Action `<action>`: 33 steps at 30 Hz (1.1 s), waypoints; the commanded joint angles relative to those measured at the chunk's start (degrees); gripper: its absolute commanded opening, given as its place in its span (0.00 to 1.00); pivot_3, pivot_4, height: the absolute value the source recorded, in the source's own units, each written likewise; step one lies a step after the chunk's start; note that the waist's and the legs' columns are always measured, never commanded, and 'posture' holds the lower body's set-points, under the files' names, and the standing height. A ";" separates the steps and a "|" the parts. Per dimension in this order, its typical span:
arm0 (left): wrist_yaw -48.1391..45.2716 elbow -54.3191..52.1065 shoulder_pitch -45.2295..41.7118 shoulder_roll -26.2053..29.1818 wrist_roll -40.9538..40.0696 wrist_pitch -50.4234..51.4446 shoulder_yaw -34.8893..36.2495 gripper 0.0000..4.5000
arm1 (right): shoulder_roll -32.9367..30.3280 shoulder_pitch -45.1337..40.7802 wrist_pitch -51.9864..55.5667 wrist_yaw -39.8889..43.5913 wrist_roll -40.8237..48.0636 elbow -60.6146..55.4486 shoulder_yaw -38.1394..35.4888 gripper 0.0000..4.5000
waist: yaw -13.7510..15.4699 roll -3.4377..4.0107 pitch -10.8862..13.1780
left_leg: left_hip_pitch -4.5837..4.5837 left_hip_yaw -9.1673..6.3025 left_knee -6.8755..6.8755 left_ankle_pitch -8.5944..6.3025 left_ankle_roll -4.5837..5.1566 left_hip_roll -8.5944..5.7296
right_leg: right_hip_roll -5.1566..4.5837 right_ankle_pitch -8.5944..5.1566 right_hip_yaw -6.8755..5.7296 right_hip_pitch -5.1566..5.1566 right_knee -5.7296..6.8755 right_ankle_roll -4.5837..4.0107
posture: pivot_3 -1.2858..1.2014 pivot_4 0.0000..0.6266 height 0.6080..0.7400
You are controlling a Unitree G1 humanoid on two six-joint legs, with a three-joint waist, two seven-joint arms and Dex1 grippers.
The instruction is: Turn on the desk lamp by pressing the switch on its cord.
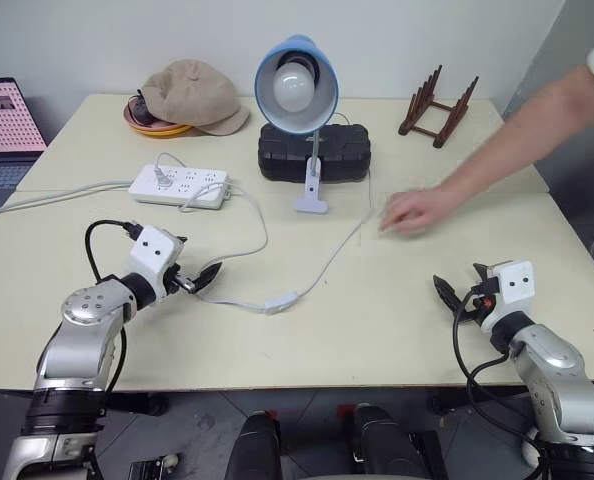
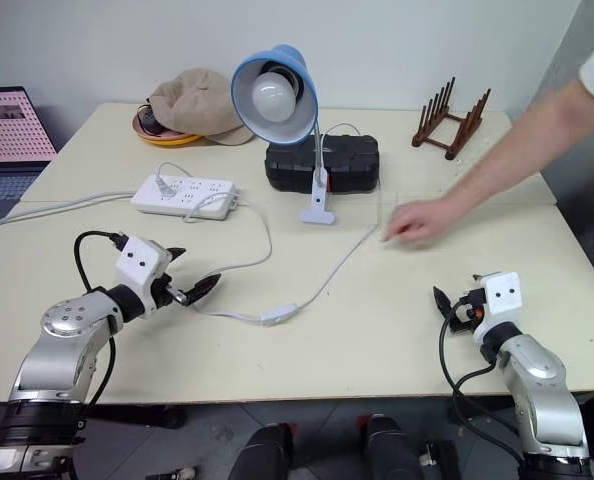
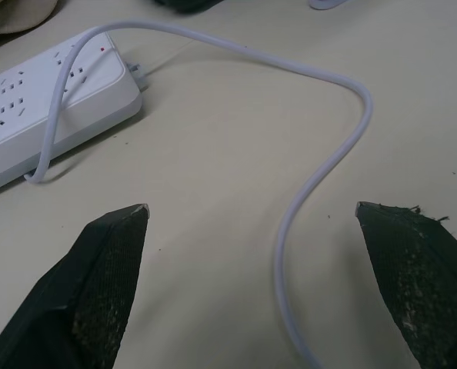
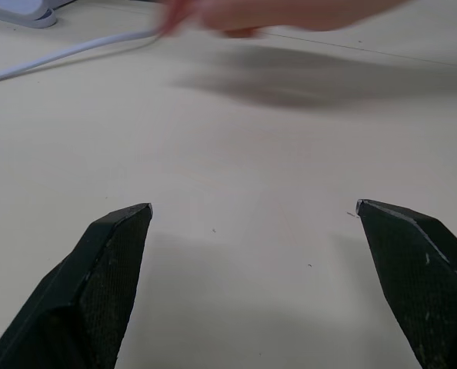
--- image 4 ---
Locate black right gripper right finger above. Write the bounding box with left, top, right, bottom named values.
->
left=355, top=198, right=457, bottom=369

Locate white power cable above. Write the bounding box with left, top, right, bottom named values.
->
left=0, top=28, right=164, bottom=86

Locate white device base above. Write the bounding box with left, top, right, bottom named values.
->
left=0, top=0, right=78, bottom=29

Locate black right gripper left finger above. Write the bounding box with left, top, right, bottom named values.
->
left=0, top=202, right=154, bottom=369

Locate person's bare hand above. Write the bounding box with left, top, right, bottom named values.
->
left=159, top=0, right=416, bottom=39

